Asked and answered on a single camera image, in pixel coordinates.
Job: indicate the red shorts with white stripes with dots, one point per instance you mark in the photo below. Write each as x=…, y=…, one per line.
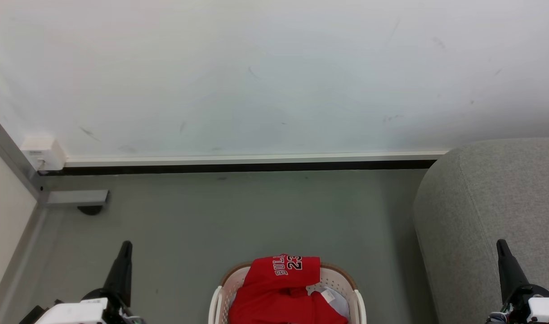
x=278, y=308

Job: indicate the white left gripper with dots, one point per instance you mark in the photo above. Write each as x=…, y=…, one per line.
x=72, y=313

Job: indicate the grey metal foot bar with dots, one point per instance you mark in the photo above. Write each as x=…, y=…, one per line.
x=76, y=197

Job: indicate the red and white garment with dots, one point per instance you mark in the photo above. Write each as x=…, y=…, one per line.
x=335, y=299

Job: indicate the grey metal frame post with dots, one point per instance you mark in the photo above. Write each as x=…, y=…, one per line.
x=11, y=150

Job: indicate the black round frame foot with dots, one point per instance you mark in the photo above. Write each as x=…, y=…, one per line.
x=91, y=210

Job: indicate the white wall junction box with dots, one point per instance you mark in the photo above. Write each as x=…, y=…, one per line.
x=42, y=150

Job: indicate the grey fabric sofa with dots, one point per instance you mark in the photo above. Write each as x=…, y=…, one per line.
x=476, y=202

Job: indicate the beige partition panel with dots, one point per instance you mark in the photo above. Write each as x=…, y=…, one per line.
x=6, y=216

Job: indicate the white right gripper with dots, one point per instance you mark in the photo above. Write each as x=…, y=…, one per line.
x=542, y=310

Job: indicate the white plastic laundry basket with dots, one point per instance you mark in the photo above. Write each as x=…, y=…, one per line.
x=353, y=292

